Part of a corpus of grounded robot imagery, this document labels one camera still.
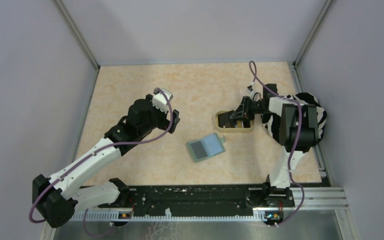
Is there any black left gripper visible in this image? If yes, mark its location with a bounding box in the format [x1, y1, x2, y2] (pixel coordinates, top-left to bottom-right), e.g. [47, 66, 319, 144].
[138, 94, 180, 137]

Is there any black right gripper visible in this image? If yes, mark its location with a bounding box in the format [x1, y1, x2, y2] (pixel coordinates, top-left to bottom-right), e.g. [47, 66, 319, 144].
[230, 96, 270, 122]

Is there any green card holder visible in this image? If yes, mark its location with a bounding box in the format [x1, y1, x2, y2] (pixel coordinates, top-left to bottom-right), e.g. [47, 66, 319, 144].
[186, 133, 226, 163]

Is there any thin card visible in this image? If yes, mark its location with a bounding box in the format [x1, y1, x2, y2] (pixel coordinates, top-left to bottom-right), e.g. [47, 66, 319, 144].
[190, 141, 208, 159]

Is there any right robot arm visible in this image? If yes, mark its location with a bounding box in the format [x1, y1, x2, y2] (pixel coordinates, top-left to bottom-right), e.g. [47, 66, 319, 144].
[229, 83, 319, 206]

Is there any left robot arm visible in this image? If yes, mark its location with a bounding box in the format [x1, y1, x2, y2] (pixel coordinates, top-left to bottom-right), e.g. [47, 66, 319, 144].
[28, 88, 180, 229]

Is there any black VIP card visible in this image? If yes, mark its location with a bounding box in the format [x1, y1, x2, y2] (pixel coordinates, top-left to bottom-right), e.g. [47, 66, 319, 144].
[217, 111, 235, 129]

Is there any cream oval card tray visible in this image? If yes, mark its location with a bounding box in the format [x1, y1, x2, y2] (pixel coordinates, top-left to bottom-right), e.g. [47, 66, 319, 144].
[214, 110, 255, 133]

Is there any zebra striped cloth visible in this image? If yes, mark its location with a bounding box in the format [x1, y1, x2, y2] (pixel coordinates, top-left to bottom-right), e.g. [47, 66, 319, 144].
[261, 92, 327, 152]

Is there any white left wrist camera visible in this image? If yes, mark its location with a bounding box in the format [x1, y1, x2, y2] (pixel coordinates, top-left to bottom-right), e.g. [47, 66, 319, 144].
[151, 88, 173, 113]

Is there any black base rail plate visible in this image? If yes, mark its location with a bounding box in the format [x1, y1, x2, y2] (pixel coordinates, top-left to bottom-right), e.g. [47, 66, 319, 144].
[99, 183, 296, 217]

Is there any aluminium frame rail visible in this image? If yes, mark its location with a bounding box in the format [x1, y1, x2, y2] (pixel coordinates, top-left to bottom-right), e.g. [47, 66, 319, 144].
[291, 187, 349, 211]

